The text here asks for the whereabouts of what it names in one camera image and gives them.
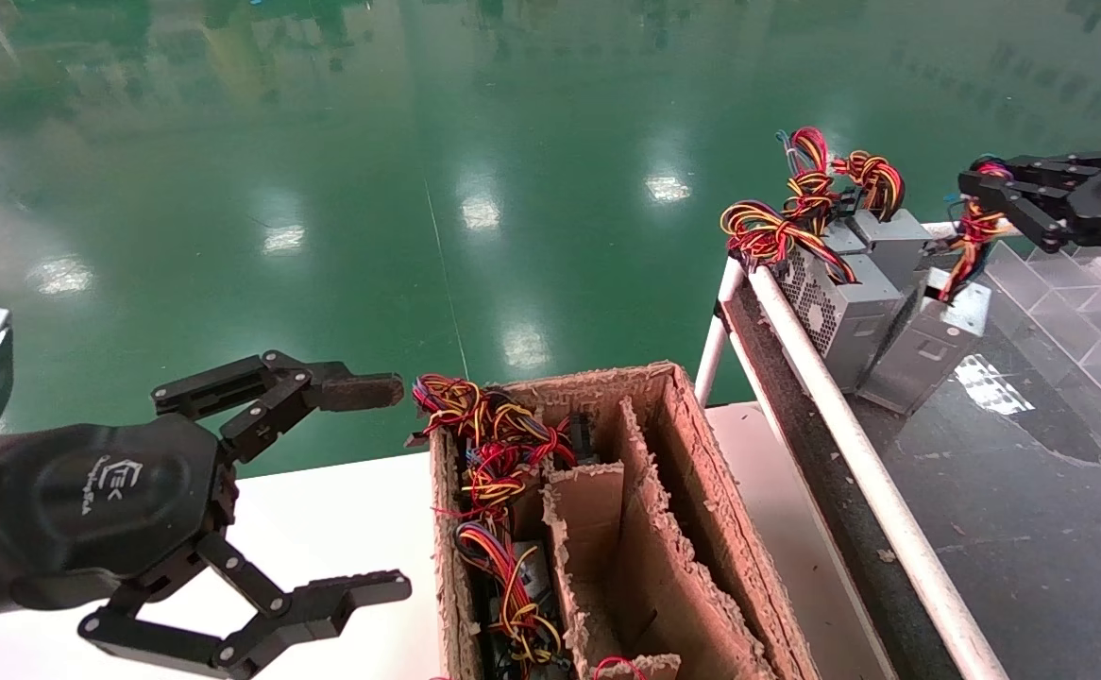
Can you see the long white frame pipe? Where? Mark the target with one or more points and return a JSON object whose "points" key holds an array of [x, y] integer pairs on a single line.
{"points": [[853, 444]]}

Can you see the perforated grey power supply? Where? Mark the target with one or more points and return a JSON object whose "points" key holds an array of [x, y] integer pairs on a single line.
{"points": [[853, 321]]}

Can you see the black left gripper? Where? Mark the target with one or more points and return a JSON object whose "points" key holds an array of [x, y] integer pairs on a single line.
{"points": [[107, 491]]}

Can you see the clear acrylic divider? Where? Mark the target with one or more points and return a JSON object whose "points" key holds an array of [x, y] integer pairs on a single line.
{"points": [[1098, 312]]}

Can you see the white frame leg pipe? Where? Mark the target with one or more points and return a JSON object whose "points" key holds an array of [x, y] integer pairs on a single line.
{"points": [[713, 349]]}

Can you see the brown cardboard box with dividers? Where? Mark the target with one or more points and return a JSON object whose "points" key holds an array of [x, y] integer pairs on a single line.
{"points": [[683, 567]]}

